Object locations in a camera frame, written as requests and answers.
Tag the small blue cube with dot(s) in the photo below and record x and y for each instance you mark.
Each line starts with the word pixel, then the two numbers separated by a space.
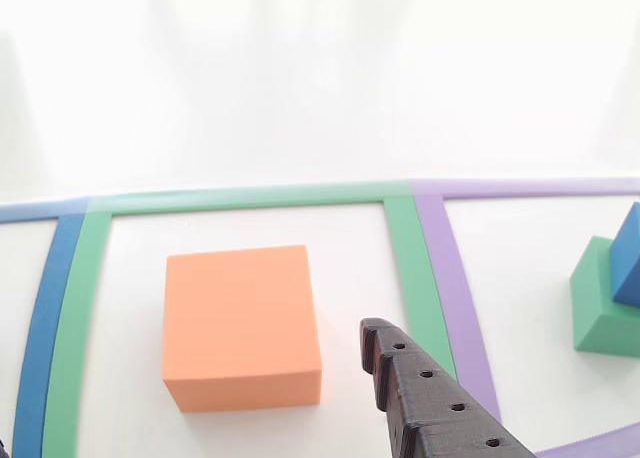
pixel 627 268

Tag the orange block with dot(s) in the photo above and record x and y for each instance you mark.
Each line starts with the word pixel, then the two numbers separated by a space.
pixel 240 313

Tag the purple square frame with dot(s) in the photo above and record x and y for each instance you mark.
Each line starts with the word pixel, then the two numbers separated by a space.
pixel 460 288

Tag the green cube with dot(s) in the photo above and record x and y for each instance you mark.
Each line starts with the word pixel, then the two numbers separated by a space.
pixel 595 303

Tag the blue square frame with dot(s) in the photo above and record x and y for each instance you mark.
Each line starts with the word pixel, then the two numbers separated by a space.
pixel 45 303

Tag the green square frame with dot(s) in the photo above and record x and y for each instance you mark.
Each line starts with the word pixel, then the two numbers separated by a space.
pixel 75 303

